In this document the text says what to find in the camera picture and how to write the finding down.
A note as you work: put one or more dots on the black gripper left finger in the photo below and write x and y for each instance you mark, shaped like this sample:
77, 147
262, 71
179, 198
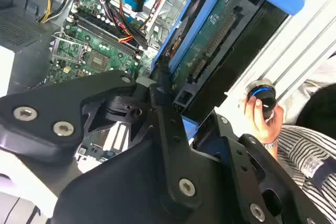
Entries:
47, 119

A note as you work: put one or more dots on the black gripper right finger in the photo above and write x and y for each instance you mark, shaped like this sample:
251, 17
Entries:
265, 171

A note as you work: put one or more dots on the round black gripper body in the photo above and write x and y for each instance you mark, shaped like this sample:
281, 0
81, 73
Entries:
118, 190

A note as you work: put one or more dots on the person's hand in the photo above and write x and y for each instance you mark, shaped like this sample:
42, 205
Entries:
270, 129

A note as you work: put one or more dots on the hard disk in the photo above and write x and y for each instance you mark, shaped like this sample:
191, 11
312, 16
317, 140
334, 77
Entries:
210, 51

